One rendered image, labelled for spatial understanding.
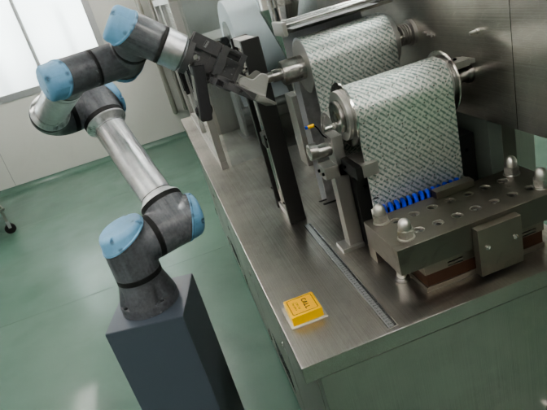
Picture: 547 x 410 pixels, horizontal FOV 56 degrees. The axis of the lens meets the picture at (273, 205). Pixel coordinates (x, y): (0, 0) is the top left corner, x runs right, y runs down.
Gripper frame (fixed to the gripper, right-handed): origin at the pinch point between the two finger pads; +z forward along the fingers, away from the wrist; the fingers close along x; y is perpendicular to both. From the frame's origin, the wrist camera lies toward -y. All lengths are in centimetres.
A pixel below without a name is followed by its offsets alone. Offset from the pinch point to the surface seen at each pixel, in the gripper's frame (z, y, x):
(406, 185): 37.0, -4.2, -6.6
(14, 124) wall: -110, -165, 550
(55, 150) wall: -58, -179, 550
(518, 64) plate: 40, 28, -17
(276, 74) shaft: 6.1, 6.6, 23.1
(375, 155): 26.1, -0.7, -6.7
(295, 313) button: 18.9, -37.2, -18.6
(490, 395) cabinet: 64, -37, -32
